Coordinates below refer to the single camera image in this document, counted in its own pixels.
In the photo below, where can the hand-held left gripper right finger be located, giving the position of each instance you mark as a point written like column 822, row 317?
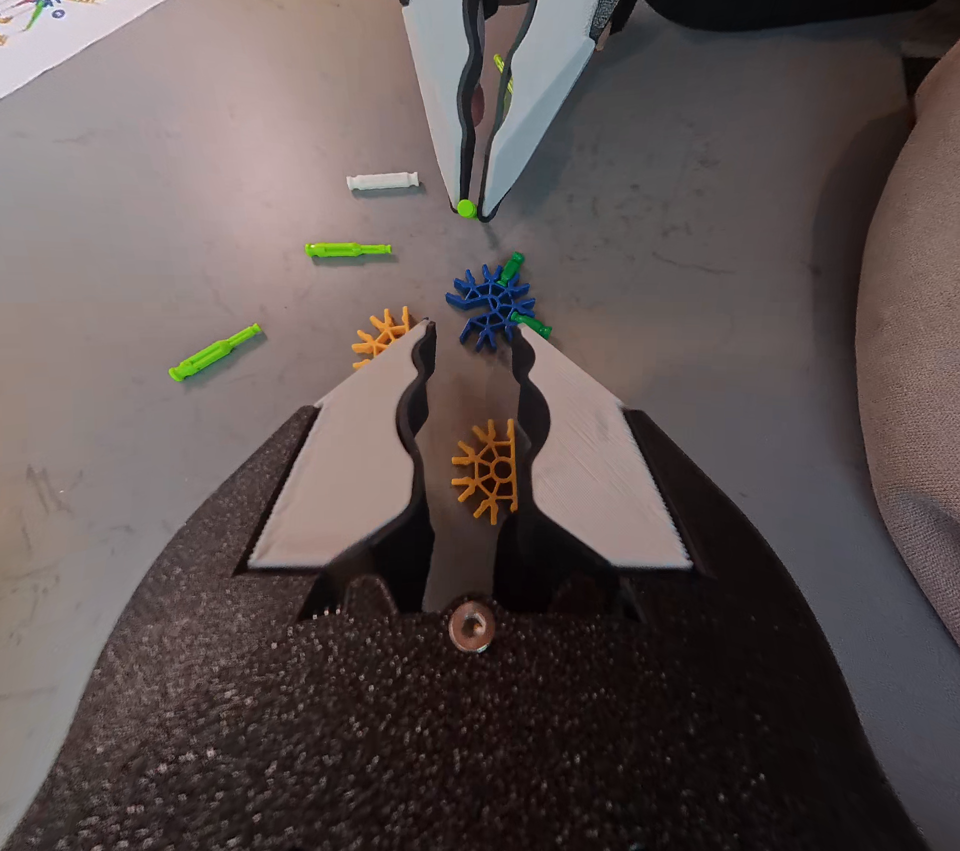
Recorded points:
column 600, row 491

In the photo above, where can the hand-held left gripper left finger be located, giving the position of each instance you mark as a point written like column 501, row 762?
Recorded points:
column 345, row 483

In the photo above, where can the orange half-round connector piece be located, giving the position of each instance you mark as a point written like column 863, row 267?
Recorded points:
column 382, row 339
column 511, row 461

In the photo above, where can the dark green short rod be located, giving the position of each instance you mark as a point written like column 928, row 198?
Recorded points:
column 534, row 324
column 513, row 264

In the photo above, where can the light green plastic rod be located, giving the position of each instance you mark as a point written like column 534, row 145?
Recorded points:
column 466, row 209
column 214, row 352
column 502, row 78
column 347, row 249

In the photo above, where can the blue snowflake connector piece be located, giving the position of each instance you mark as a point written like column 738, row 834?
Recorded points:
column 491, row 303

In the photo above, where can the white plastic rod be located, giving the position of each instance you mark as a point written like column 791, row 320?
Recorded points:
column 382, row 182

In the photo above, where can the person's beige hoodie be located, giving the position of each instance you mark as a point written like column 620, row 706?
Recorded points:
column 915, row 341

